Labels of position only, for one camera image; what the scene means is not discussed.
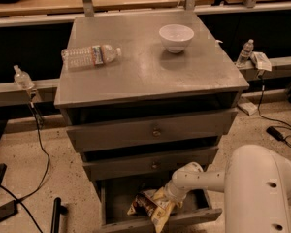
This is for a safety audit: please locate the grey top drawer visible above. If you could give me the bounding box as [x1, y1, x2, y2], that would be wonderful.
[67, 109, 237, 152]

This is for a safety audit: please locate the black power adapter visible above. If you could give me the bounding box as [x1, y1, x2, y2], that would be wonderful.
[0, 200, 17, 222]
[267, 126, 284, 142]

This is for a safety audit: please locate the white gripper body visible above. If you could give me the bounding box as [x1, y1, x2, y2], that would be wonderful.
[164, 180, 188, 203]

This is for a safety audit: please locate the small clear bottle left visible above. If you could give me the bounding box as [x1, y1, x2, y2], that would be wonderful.
[14, 65, 34, 90]

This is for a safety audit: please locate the black power adapter right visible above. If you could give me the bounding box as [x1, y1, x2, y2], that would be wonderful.
[267, 126, 284, 142]

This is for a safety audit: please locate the black cable left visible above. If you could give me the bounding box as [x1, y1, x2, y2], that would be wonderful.
[0, 94, 51, 233]

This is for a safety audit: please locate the white block on floor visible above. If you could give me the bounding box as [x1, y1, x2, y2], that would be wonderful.
[238, 97, 258, 116]

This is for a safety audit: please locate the white packet on rail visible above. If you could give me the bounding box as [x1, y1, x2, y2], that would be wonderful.
[250, 51, 272, 71]

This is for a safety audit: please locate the grey wooden drawer cabinet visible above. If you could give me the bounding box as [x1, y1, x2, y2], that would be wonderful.
[53, 10, 250, 233]

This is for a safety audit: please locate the black post on floor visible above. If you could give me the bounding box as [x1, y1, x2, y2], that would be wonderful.
[50, 197, 68, 233]

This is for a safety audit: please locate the white ceramic bowl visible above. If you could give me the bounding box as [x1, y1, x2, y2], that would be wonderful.
[159, 24, 195, 53]

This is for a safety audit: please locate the grey open bottom drawer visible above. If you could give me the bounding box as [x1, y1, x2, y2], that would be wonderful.
[94, 170, 222, 233]

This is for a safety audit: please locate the clear plastic water bottle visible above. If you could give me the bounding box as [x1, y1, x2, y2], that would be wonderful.
[61, 45, 121, 70]

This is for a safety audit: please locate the brown chip bag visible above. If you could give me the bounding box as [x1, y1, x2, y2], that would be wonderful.
[127, 189, 175, 233]

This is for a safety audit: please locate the grey middle drawer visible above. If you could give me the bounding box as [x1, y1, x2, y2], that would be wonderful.
[83, 146, 218, 181]

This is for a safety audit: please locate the black power adapter left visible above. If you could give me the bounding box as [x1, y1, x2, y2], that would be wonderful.
[0, 200, 17, 222]

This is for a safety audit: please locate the small water bottle right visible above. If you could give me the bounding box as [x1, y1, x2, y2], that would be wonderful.
[236, 39, 254, 68]

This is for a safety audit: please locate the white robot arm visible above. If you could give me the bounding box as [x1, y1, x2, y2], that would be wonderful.
[154, 145, 291, 233]

